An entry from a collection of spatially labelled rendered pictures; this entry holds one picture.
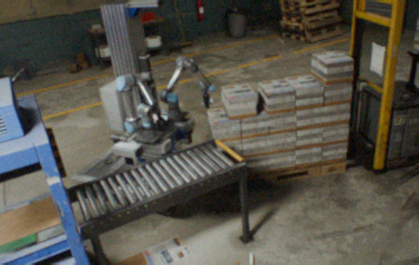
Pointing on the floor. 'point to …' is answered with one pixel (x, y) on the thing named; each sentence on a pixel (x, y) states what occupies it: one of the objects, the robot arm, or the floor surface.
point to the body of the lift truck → (401, 123)
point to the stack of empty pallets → (292, 28)
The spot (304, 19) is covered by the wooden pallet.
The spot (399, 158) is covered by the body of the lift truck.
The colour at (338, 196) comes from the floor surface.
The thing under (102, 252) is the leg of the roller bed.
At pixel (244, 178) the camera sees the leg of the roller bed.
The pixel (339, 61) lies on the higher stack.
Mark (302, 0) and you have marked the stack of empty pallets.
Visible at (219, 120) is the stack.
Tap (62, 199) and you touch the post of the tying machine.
